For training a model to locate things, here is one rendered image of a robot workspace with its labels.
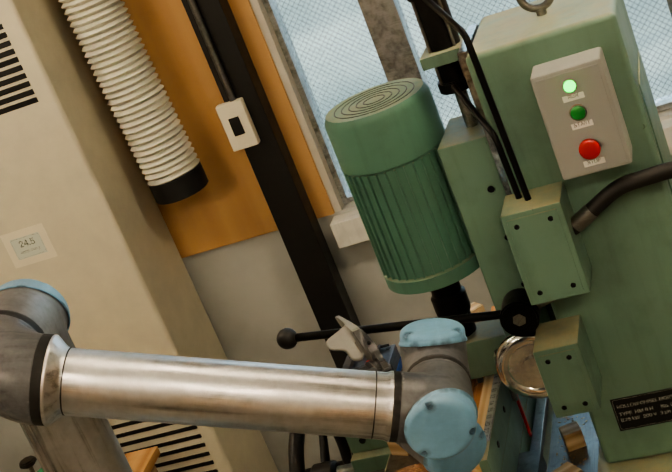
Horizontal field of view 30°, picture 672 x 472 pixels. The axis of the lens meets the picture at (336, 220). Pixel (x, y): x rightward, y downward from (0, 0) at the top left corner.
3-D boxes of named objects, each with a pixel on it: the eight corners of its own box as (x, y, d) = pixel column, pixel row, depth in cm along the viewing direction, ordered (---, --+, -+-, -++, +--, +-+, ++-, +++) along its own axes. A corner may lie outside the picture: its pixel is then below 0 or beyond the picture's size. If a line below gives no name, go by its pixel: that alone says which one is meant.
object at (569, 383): (559, 387, 199) (536, 323, 195) (602, 378, 197) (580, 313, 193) (555, 420, 191) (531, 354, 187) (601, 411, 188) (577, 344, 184)
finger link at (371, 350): (353, 327, 194) (382, 372, 190) (362, 323, 195) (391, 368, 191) (349, 342, 198) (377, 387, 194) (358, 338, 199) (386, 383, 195)
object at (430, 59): (441, 85, 198) (404, -16, 193) (488, 70, 195) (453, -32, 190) (434, 101, 191) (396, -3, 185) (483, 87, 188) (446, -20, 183)
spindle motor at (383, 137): (398, 259, 218) (334, 96, 208) (494, 234, 212) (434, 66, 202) (380, 307, 202) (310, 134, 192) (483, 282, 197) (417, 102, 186)
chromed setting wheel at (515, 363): (510, 399, 202) (485, 333, 198) (585, 383, 198) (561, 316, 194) (508, 409, 199) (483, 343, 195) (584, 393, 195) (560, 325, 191)
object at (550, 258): (534, 281, 192) (504, 195, 187) (592, 268, 189) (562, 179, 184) (530, 308, 185) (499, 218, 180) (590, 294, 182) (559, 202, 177)
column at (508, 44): (608, 392, 223) (480, 16, 200) (736, 366, 216) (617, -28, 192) (606, 466, 203) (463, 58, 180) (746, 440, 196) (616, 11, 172)
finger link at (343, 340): (313, 318, 196) (342, 365, 192) (345, 304, 198) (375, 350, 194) (311, 328, 198) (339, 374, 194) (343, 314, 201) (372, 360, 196)
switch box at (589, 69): (565, 166, 183) (532, 65, 178) (633, 147, 180) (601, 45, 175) (563, 182, 178) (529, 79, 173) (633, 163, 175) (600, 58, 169)
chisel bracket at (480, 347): (453, 371, 219) (437, 330, 216) (531, 354, 214) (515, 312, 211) (448, 394, 212) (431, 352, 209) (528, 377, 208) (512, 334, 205)
